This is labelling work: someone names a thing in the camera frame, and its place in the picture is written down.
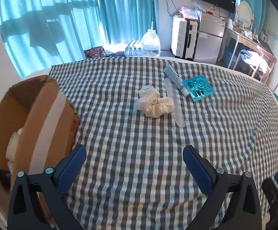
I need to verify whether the brown cardboard box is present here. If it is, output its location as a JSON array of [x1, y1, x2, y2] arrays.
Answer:
[[0, 75, 80, 228]]

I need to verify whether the teal blister pill pack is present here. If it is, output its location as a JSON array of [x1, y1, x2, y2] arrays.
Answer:
[[183, 75, 214, 102]]

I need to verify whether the clear plastic strip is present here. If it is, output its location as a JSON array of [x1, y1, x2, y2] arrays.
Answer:
[[164, 77, 186, 128]]

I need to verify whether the crumpled white gauze cloth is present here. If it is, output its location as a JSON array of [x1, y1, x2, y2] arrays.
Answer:
[[134, 85, 174, 118]]

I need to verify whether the wooden chair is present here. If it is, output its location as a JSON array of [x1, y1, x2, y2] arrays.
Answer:
[[250, 45, 277, 84]]

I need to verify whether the green checkered cloth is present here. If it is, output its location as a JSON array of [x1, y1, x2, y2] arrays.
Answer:
[[50, 57, 278, 229]]

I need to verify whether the grey-blue ointment tube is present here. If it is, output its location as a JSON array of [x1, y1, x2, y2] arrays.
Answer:
[[163, 64, 190, 97]]

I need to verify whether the wooden desk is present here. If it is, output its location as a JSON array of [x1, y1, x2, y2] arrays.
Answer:
[[216, 28, 272, 69]]

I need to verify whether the silver mini fridge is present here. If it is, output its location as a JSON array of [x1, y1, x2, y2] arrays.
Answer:
[[194, 11, 225, 64]]

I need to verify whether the white hard-shell suitcase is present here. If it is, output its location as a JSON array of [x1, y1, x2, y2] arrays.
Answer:
[[171, 17, 198, 59]]

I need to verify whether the large clear water jug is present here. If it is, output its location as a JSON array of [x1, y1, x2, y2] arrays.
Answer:
[[141, 21, 161, 57]]

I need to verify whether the pack of small water bottles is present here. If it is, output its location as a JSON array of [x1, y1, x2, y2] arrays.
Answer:
[[124, 40, 143, 57]]

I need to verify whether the dark patterned bag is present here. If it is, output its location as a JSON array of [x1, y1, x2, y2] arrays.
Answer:
[[84, 46, 107, 59]]

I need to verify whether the oval white mirror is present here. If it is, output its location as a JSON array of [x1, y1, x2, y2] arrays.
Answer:
[[237, 1, 253, 28]]

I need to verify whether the teal window curtain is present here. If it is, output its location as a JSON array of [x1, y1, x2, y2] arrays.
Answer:
[[0, 0, 158, 77]]

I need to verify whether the teal right curtain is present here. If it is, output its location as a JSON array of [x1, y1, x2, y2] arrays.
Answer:
[[241, 0, 269, 35]]

